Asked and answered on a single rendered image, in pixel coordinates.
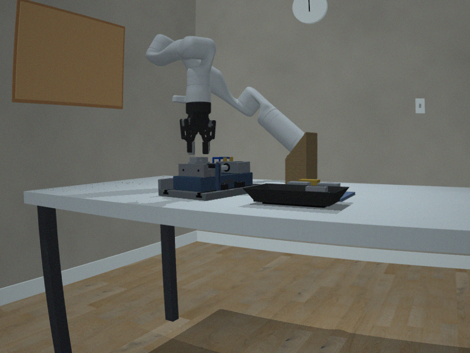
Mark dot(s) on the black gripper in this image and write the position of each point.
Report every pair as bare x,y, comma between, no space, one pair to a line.
198,119

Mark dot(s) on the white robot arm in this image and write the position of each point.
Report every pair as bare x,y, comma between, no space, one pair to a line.
203,79

